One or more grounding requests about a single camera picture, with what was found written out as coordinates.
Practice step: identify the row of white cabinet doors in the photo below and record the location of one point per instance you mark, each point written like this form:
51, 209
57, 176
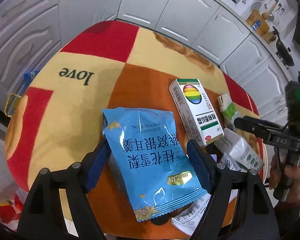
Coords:
165, 7

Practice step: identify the blue white packet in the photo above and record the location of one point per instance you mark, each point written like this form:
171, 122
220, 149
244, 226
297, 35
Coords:
257, 25

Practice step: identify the blue plastic item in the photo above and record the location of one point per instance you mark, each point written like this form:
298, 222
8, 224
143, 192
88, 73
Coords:
31, 75

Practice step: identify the white printed sachet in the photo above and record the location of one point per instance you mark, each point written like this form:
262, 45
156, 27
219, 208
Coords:
190, 217

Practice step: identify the blue snack packet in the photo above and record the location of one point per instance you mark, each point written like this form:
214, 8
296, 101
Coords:
152, 155

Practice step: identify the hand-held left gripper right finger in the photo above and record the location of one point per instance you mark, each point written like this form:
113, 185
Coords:
200, 166

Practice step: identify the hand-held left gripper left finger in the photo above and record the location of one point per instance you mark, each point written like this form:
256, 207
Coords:
97, 166

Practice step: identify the person's right hand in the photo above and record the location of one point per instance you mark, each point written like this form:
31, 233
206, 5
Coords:
295, 177

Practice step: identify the hanging wooden spatula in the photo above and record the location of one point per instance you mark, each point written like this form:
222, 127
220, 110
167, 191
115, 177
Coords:
266, 14

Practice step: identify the wooden knife block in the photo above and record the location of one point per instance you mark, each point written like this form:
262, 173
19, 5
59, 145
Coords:
272, 36

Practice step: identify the hanging steel strainer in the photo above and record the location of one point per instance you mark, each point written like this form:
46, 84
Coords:
256, 6

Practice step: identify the red plastic bag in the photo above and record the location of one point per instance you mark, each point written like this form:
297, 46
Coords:
5, 205

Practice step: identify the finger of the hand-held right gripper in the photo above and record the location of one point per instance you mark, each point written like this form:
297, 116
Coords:
252, 127

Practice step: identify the black wok with lid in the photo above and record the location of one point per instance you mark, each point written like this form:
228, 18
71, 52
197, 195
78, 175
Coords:
283, 51

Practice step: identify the white box with rainbow print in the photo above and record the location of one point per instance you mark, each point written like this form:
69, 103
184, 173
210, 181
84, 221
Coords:
197, 110

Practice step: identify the person's right forearm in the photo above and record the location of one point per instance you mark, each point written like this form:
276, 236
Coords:
292, 212

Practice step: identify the printed rose table cloth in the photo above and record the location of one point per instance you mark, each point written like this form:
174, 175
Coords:
77, 105

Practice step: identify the green white packet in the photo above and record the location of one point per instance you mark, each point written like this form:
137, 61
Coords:
228, 110

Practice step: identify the wooden cutting board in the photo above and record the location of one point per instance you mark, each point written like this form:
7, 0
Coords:
262, 28

